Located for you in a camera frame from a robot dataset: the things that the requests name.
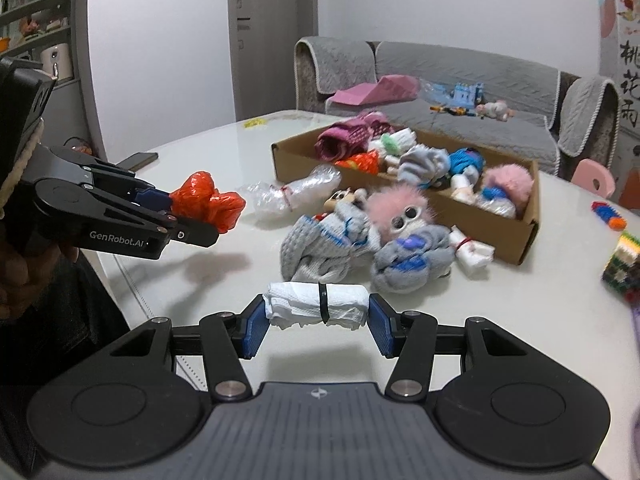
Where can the person's left hand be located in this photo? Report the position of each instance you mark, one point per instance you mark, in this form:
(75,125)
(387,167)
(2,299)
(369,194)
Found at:
(20,280)

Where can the cartoon mouse figure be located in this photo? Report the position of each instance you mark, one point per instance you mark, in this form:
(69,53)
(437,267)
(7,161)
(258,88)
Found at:
(345,199)

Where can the scattered small colourful toys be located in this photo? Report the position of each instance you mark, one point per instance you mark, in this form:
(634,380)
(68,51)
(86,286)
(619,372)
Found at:
(450,110)

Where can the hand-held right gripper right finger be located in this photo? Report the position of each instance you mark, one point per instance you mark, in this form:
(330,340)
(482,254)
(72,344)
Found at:
(380,327)

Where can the maroon sock bundle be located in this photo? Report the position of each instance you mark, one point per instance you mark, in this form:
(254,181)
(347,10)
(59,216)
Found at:
(345,137)

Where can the grey sock bundle purple pattern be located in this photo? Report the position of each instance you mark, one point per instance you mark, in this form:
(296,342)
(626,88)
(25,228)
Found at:
(415,265)

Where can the pink furry ball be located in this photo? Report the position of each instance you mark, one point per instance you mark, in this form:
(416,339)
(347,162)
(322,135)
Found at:
(510,177)

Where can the pink plastic chair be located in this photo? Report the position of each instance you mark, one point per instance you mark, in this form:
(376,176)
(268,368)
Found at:
(592,175)

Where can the green yellow black block toy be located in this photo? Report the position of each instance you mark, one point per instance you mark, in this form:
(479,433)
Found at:
(622,265)

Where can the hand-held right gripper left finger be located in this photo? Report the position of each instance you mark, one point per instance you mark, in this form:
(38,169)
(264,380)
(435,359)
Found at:
(255,330)

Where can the red blue orange block toy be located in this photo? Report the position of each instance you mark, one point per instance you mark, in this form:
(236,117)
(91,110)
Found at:
(607,212)

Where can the white roll red tie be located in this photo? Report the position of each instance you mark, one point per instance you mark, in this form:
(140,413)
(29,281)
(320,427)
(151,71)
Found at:
(472,257)

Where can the fridge with flower decals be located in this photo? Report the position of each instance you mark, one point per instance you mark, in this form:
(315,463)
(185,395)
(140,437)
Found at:
(625,85)

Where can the pink furry doll with goggles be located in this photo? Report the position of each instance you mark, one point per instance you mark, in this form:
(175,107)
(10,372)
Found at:
(395,200)

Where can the white and green bundle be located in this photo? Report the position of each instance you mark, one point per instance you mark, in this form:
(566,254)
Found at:
(400,139)

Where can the white plush toy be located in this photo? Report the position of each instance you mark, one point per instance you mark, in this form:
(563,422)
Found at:
(495,110)

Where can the grey sofa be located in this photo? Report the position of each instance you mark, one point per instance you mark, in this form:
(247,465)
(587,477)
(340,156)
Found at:
(475,70)

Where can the pale grey sock bundle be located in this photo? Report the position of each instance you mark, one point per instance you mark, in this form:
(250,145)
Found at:
(425,162)

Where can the grey door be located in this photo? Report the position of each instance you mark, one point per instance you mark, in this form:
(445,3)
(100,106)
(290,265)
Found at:
(275,35)

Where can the pink wedge cushion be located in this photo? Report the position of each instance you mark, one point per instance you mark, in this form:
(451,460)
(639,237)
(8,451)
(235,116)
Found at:
(380,90)

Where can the small clear plastic bundle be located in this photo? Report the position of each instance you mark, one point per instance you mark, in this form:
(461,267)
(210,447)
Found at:
(500,206)

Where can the cardboard box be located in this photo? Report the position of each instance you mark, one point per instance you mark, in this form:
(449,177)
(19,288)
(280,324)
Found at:
(515,240)

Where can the clear plastic bag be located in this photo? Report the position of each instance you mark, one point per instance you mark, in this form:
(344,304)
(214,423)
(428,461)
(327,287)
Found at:
(435,91)

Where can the blue toy castle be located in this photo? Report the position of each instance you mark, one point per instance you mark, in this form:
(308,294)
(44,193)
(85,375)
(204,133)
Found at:
(467,96)

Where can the grey wall shelf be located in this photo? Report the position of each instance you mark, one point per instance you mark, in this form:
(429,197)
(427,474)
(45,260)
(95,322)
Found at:
(45,15)

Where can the black phone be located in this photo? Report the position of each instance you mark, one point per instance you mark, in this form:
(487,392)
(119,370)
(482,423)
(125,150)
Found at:
(137,161)

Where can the clear bubble wrap bundle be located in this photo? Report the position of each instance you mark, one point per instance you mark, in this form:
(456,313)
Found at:
(310,182)

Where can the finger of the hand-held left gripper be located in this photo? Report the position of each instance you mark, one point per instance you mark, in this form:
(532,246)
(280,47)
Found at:
(152,199)
(190,232)

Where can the white desktop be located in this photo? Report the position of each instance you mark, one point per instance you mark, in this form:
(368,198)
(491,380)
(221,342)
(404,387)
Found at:
(200,285)

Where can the grey ribbed sock bundle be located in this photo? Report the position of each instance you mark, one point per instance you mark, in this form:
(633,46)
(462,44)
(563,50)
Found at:
(320,250)

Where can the white cloth roll black tie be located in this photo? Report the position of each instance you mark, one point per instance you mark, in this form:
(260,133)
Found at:
(295,305)

